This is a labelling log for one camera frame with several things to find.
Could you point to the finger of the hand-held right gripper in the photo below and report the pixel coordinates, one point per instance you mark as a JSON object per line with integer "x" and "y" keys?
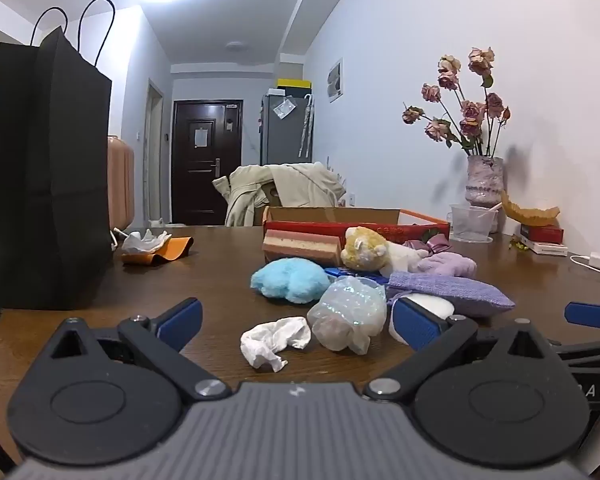
{"x": 592, "y": 315}

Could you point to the pink satin bow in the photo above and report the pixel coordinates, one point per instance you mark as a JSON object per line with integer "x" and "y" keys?
{"x": 436, "y": 242}

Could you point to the grey refrigerator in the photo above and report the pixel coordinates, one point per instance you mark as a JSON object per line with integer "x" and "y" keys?
{"x": 280, "y": 140}

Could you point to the blue plush toy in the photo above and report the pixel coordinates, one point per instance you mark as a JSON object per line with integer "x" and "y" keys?
{"x": 290, "y": 280}

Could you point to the purple fluffy cloth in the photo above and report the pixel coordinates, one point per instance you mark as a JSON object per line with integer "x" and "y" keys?
{"x": 450, "y": 264}

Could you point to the pink layered sponge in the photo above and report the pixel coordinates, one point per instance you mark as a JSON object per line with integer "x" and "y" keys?
{"x": 300, "y": 247}

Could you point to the purple knitted pouch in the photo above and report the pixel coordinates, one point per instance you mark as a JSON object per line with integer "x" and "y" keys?
{"x": 455, "y": 292}

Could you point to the white crumpled tissue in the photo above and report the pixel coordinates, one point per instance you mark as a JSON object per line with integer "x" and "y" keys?
{"x": 272, "y": 340}

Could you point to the iridescent plastic bag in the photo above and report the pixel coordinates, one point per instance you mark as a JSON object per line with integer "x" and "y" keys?
{"x": 347, "y": 310}

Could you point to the white interior door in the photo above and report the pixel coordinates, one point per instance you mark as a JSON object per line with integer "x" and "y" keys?
{"x": 155, "y": 160}

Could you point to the beige coat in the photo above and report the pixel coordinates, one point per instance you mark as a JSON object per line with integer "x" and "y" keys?
{"x": 300, "y": 185}

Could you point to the small round ceiling lamp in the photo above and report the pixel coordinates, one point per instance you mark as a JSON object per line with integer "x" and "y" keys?
{"x": 238, "y": 46}

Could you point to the clear plastic cup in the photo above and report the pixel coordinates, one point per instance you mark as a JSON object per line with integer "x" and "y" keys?
{"x": 472, "y": 227}

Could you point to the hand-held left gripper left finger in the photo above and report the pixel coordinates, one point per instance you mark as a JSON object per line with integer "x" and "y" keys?
{"x": 182, "y": 321}

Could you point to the white crumpled cloth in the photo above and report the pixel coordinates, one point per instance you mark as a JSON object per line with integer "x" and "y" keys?
{"x": 142, "y": 241}

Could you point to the pink mottled vase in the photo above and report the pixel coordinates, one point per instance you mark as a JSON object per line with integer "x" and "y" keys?
{"x": 485, "y": 180}

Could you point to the wall picture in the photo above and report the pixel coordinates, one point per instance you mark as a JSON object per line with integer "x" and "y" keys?
{"x": 335, "y": 80}

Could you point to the blue packet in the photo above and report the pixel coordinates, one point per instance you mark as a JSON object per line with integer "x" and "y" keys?
{"x": 336, "y": 272}

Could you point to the yellow and black box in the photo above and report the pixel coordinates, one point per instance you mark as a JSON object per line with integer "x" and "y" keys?
{"x": 294, "y": 83}

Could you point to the white cat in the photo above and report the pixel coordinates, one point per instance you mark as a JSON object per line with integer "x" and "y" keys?
{"x": 157, "y": 221}

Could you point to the white folded umbrella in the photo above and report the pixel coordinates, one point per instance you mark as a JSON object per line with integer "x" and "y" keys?
{"x": 306, "y": 125}

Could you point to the orange cloth with tissue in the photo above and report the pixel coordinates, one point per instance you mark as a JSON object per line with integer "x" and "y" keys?
{"x": 176, "y": 247}

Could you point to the paper notice on door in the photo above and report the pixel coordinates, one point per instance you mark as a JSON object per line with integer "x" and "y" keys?
{"x": 201, "y": 138}

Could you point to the scattered yellow bits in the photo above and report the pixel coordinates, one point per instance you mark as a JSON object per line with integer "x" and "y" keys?
{"x": 516, "y": 246}

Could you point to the white round sponge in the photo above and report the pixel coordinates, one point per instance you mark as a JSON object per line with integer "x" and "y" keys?
{"x": 436, "y": 305}

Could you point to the dried pink roses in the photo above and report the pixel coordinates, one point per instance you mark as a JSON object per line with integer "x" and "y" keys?
{"x": 472, "y": 115}

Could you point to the red cardboard box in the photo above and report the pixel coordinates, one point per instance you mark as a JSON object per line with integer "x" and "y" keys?
{"x": 380, "y": 230}

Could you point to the orange scalloped paper tray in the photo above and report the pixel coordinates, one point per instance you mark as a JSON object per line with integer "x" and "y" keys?
{"x": 532, "y": 215}

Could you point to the paper sheet on refrigerator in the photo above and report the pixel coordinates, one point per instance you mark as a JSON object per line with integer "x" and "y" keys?
{"x": 283, "y": 109}

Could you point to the black paper bag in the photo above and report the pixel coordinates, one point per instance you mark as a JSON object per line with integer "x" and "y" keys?
{"x": 45, "y": 185}

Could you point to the dark brown door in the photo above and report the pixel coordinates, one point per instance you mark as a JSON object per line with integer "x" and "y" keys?
{"x": 205, "y": 175}

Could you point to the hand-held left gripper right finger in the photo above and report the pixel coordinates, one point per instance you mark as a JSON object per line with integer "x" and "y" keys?
{"x": 415, "y": 322}

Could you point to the yellow and white hamster plush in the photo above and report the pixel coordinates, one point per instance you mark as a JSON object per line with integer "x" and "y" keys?
{"x": 362, "y": 250}

